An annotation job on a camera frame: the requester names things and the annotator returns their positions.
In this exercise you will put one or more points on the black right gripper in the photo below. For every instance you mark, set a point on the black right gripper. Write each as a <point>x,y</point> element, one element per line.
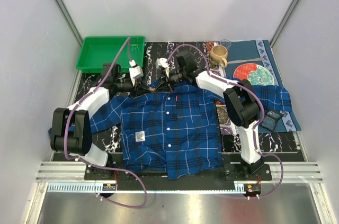
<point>164,84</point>

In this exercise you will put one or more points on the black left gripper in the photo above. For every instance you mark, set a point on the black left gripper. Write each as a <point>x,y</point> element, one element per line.
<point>139,89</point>

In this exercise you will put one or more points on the blue plaid shirt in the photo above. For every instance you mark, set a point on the blue plaid shirt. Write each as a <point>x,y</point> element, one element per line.
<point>176,132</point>

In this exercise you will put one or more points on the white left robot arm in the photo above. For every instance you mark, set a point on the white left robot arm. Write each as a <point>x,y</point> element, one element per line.
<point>71,130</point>

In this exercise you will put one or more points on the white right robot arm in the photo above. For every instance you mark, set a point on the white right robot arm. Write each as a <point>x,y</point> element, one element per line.
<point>242,105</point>

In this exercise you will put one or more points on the black brooch box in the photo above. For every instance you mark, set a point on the black brooch box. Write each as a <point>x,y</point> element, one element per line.
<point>271,120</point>

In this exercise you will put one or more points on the green plastic tray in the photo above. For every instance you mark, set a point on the green plastic tray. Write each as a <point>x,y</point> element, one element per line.
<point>96,51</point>

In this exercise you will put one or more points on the beige ceramic mug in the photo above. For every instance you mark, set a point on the beige ceramic mug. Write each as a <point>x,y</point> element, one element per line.
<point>218,56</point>

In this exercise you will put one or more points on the clear glass cup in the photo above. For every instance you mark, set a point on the clear glass cup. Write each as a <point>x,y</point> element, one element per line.
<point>225,43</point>

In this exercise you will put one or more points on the blue patterned placemat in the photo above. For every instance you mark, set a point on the blue patterned placemat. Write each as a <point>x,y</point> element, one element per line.
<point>274,97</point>

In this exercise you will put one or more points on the red and teal plate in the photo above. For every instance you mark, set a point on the red and teal plate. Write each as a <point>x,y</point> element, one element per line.
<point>255,74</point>

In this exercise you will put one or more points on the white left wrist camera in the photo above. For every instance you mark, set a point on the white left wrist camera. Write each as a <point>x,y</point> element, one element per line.
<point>135,71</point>

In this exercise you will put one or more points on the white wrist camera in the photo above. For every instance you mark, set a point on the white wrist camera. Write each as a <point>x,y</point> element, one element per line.
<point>135,71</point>
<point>161,63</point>

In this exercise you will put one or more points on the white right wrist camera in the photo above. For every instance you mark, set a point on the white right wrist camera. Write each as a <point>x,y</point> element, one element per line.
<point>161,63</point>

